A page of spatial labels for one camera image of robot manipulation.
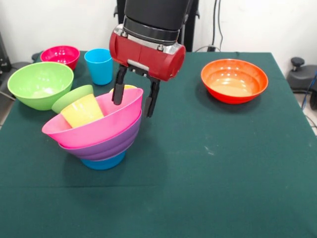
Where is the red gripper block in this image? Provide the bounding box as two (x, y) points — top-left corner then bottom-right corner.
(109, 31), (186, 118)

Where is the orange-yellow cup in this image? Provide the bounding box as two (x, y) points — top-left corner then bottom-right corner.
(109, 84), (137, 94)

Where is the blue cup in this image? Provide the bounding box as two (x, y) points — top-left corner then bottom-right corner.
(84, 48), (114, 86)

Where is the large pink bowl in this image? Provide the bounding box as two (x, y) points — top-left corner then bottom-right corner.
(41, 87), (144, 149)

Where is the pale yellow translucent cup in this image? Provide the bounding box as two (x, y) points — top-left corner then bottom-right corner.
(60, 93), (104, 129)

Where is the purple bowl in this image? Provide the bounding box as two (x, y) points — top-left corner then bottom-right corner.
(58, 110), (142, 162)

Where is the small green bowl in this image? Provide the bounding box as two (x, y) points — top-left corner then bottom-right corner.
(51, 84), (94, 114)

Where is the large green bowl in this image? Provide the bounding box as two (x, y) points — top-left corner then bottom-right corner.
(7, 61), (74, 111)

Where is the blue bowl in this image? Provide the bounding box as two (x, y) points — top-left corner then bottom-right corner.
(80, 151), (126, 171)

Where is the small pink-red bowl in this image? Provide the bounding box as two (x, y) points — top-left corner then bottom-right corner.
(40, 45), (81, 71)

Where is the orange bowl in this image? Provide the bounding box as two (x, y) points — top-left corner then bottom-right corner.
(201, 59), (269, 105)

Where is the dark green table cloth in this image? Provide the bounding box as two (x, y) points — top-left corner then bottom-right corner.
(0, 51), (317, 238)

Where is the black grey floor stand base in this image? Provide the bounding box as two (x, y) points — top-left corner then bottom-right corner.
(0, 52), (40, 100)
(286, 57), (317, 94)

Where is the black wall cable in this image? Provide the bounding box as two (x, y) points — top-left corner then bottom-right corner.
(211, 0), (225, 52)

